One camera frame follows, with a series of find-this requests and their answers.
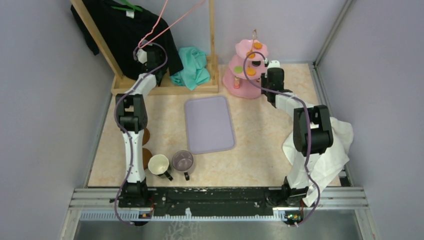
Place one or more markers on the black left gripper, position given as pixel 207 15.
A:
pixel 164 61

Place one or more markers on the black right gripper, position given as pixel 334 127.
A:
pixel 264 79

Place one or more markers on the black sandwich cookie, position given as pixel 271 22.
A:
pixel 256 63

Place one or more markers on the orange waffle round cookie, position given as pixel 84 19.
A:
pixel 250 71

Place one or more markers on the small orange round cookie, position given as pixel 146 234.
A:
pixel 250 54

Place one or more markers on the green round cookie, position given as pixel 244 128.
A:
pixel 238 69

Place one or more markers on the orange swirl cookie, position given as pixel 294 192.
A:
pixel 257 45

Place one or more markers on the red striped cake piece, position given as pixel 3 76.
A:
pixel 236 82

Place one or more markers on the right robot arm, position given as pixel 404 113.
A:
pixel 311 135

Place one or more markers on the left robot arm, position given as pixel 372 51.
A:
pixel 130 115

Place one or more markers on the pink three-tier cake stand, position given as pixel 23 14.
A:
pixel 246 90

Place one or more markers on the teal cloth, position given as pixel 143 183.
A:
pixel 194 72

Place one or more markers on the black t-shirt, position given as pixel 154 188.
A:
pixel 122 33

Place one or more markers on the green clothes hanger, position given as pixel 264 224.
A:
pixel 128 7

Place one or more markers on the brown saucer far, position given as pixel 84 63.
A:
pixel 146 136

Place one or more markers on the brown saucer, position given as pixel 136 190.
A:
pixel 146 156
pixel 146 136

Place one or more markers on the lavender serving tray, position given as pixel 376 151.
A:
pixel 209 126

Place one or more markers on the brown saucer near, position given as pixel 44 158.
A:
pixel 146 156

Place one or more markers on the white towel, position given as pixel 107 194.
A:
pixel 323 168

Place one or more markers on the wooden clothes rack frame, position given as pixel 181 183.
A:
pixel 121 83

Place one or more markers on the cream mug black handle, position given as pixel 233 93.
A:
pixel 159 165

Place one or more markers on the purple mug black handle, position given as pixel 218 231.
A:
pixel 183 161

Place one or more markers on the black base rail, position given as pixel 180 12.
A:
pixel 207 201

